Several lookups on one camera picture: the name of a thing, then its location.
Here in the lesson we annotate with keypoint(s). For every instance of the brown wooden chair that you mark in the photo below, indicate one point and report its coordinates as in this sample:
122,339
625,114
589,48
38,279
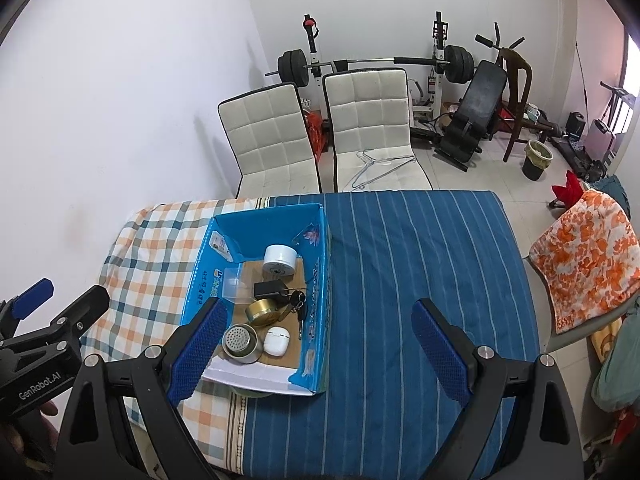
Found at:
517,90

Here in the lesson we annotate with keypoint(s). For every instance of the black exercise machine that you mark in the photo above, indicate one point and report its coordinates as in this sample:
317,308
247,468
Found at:
580,152

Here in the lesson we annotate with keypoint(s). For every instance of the round metal tin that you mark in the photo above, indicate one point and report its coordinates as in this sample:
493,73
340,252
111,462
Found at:
262,310

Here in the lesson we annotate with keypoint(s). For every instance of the plaid cloth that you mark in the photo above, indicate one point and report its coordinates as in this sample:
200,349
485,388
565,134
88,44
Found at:
145,270

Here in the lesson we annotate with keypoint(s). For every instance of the grey chair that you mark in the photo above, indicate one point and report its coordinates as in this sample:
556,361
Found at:
585,328

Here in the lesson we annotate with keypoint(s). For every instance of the clear plastic box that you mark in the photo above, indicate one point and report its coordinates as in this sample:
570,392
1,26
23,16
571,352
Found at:
231,287

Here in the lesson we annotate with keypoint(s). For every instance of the printed cardboard box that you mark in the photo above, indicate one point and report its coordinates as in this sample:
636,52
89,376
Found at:
310,240

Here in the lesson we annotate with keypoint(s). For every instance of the black power adapter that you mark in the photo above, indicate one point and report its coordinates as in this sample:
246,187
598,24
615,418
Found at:
270,289

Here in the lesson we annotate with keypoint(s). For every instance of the red plastic bag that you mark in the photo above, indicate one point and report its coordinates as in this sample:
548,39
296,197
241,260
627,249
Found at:
315,132

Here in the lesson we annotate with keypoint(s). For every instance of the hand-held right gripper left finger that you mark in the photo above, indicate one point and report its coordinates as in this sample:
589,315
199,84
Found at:
197,350

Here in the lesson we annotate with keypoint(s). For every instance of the black weight bench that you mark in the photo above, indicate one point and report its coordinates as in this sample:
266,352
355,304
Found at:
480,100

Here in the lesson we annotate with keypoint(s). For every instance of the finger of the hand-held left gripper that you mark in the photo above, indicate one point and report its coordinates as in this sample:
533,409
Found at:
32,300
85,307

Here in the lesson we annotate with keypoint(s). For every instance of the blue striped cloth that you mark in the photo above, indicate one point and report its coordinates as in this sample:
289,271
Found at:
400,260

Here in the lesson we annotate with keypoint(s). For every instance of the teal cloth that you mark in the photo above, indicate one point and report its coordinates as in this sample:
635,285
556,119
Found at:
616,370

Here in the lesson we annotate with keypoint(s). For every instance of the bunch of keys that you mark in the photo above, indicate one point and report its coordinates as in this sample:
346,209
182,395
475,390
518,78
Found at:
298,301

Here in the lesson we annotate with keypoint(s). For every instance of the white tape roll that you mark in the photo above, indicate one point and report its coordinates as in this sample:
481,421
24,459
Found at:
279,257

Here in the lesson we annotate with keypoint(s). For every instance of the person's left hand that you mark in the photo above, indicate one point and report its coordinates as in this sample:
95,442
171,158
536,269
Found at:
49,410

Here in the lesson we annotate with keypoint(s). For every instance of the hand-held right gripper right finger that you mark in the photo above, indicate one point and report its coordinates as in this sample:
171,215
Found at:
440,350

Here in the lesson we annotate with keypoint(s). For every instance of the dark trash bin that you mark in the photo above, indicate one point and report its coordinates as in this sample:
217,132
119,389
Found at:
536,162

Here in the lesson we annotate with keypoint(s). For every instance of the red cloth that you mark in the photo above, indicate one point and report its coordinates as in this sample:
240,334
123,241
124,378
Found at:
567,187

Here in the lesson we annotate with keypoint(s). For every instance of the white blister pack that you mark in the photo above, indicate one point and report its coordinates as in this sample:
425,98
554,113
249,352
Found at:
221,246

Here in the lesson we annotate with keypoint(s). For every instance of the white padded chair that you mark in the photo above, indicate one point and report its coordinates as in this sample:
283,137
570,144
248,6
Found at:
270,140
367,110

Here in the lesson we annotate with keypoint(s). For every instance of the barbell on weight rack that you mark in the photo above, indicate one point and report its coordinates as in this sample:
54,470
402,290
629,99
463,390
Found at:
439,60

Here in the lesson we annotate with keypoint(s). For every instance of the white earbud case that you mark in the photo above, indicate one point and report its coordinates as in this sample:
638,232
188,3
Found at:
276,342

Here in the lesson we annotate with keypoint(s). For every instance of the black barbell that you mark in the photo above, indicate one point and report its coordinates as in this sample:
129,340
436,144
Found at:
292,65

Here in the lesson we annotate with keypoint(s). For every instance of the orange floral cloth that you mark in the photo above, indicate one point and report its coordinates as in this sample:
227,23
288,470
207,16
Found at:
585,250

